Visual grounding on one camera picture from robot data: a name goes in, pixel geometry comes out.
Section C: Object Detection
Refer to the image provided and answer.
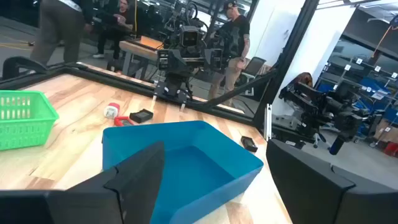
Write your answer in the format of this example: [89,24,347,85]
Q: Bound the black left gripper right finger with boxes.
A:
[266,139,398,224]

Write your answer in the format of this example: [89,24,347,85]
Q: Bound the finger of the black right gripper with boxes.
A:
[172,74,190,112]
[151,74,174,110]

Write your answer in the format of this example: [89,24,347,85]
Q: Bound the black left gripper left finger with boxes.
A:
[0,141,165,224]

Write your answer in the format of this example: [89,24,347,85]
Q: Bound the black power adapter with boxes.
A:
[240,135,259,153]
[129,108,154,124]

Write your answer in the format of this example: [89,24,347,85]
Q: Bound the red framed black device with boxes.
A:
[113,116,135,127]

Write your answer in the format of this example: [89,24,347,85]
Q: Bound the grey office chair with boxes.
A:
[239,56,267,97]

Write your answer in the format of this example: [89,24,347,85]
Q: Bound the wooden background table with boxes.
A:
[119,35,165,78]

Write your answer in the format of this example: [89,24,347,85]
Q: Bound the red and white charger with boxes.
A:
[103,102,121,119]

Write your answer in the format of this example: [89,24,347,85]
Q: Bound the blue plastic bin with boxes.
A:
[101,120,264,224]

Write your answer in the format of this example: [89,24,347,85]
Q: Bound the person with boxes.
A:
[29,0,94,66]
[92,0,137,60]
[207,0,251,108]

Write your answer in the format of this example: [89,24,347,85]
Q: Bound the green plastic basket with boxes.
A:
[0,90,60,152]

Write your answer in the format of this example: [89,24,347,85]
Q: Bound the shelving with blue bins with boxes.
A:
[317,55,398,125]

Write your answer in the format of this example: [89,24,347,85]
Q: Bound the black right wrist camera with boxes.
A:
[178,26,200,50]

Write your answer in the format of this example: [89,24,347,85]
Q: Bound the black aluminium table frame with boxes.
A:
[0,0,321,142]

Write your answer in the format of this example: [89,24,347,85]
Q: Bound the silver metal bracket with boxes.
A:
[264,104,273,141]

